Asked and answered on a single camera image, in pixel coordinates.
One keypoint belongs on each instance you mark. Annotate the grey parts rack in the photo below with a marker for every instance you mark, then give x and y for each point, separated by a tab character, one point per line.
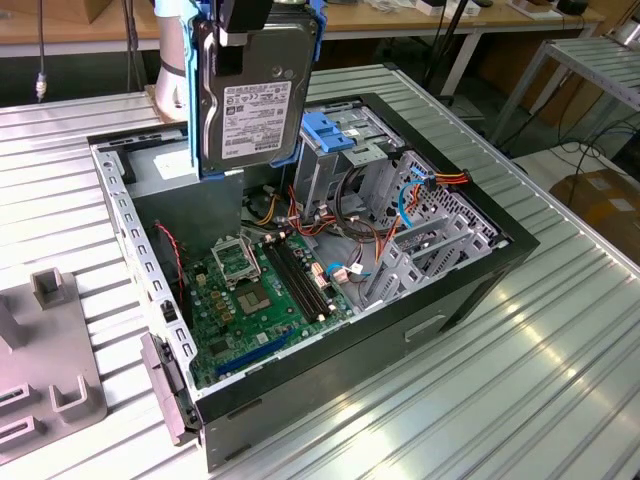
50	340

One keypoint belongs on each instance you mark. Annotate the wooden desk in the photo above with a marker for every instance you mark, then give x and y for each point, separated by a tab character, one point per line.
400	20

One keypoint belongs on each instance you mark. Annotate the grey case panel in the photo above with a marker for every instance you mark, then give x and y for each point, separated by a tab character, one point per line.
165	390

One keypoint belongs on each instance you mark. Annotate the blue expansion slot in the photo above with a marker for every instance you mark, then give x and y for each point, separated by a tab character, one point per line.
255	353

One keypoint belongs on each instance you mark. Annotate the black open PC case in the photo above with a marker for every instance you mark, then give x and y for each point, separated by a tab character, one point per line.
350	360

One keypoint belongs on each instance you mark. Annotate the black tripod stand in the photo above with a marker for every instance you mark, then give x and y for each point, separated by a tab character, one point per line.
446	45

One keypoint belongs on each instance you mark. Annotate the black RAM slot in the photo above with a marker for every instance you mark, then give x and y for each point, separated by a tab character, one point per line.
288	281
308	281
294	281
301	281

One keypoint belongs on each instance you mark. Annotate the small white box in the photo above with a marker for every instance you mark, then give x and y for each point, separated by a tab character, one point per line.
431	6

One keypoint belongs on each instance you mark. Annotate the green motherboard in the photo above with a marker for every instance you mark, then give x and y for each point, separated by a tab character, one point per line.
280	330

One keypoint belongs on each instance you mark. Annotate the hard disk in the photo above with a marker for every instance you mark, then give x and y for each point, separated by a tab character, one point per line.
255	125

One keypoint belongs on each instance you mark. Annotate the silver round container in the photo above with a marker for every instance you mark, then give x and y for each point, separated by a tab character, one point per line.
627	32

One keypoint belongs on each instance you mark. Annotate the perforated metal disk bay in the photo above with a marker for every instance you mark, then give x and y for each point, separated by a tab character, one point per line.
475	227

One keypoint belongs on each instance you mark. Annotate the grey power supply unit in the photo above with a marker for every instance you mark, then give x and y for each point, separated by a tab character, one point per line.
190	210

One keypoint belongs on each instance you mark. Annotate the CPU socket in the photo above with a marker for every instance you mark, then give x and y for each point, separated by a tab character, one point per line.
252	299

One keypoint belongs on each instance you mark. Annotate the large brown cardboard box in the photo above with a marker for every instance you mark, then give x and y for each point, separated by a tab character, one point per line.
610	200

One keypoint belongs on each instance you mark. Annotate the grey optical drive cage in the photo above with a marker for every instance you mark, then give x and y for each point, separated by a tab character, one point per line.
320	180

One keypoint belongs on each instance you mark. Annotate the blue optical bay latch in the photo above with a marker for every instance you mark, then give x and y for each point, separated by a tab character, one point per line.
330	132

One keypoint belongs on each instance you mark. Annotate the small black desk object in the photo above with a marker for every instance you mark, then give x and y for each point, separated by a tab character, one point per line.
572	6

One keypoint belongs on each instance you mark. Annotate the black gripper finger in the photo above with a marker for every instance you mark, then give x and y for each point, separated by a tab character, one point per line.
230	60

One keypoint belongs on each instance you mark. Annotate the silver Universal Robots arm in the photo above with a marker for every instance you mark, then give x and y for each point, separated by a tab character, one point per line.
170	75

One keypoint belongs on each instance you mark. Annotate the metal slat side table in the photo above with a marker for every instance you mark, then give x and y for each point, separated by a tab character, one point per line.
590	60

